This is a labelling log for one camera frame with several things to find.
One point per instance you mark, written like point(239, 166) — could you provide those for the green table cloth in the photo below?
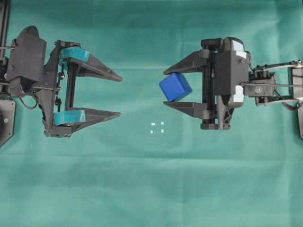
point(117, 174)

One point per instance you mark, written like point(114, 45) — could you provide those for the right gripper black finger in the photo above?
point(196, 110)
point(195, 62)

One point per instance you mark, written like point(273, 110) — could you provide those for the blue block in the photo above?
point(175, 87)

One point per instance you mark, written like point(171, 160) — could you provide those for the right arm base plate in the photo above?
point(297, 79)

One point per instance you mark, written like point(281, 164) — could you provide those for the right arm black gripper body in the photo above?
point(222, 90)

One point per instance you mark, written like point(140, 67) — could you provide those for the black frame rail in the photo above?
point(4, 19)

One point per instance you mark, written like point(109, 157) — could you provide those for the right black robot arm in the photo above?
point(269, 84)

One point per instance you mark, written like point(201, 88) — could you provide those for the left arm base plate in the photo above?
point(7, 119)

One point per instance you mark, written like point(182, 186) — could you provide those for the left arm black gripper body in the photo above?
point(29, 75)

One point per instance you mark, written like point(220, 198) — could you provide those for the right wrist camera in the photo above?
point(234, 44)

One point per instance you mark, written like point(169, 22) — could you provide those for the white tape marks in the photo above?
point(157, 127)

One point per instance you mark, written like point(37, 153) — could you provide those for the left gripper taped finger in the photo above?
point(81, 63)
point(76, 119)

